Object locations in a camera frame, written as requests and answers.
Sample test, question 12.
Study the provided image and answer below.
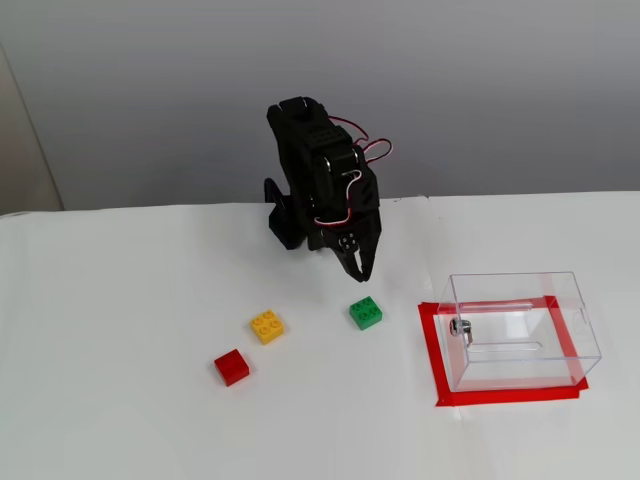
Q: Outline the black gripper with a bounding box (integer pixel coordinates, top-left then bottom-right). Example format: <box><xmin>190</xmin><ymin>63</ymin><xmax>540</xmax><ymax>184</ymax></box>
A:
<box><xmin>307</xmin><ymin>169</ymin><xmax>380</xmax><ymax>284</ymax></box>

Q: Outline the green lego brick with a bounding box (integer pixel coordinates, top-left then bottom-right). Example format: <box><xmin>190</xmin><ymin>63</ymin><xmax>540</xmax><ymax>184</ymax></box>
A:
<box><xmin>348</xmin><ymin>295</ymin><xmax>385</xmax><ymax>331</ymax></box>

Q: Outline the yellow lego brick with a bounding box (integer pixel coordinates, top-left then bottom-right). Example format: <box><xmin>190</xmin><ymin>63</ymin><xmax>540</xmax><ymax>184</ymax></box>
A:
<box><xmin>249</xmin><ymin>308</ymin><xmax>288</xmax><ymax>346</ymax></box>

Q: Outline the red lego brick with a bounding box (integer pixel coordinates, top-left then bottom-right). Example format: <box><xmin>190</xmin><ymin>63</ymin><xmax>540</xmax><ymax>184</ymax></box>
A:
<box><xmin>213</xmin><ymin>348</ymin><xmax>251</xmax><ymax>388</ymax></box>

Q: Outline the transparent acrylic box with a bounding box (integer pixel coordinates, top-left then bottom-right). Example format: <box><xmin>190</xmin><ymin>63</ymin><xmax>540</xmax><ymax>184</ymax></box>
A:
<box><xmin>437</xmin><ymin>270</ymin><xmax>603</xmax><ymax>394</ymax></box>

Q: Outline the black table clamp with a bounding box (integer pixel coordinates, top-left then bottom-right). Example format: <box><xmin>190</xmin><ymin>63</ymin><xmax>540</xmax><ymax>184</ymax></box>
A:
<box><xmin>263</xmin><ymin>177</ymin><xmax>292</xmax><ymax>221</ymax></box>

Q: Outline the red tape square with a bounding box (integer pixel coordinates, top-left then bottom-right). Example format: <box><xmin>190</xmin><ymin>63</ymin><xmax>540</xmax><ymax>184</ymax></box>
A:
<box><xmin>417</xmin><ymin>295</ymin><xmax>590</xmax><ymax>409</ymax></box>

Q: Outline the silver cam lock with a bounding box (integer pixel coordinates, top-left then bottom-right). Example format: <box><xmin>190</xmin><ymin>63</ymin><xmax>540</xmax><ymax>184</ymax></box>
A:
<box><xmin>448</xmin><ymin>317</ymin><xmax>476</xmax><ymax>347</ymax></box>

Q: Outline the red white servo cable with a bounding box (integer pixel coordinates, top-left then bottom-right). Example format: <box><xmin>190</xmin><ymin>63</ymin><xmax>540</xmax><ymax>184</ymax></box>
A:
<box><xmin>327</xmin><ymin>115</ymin><xmax>396</xmax><ymax>164</ymax></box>
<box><xmin>314</xmin><ymin>169</ymin><xmax>364</xmax><ymax>229</ymax></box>

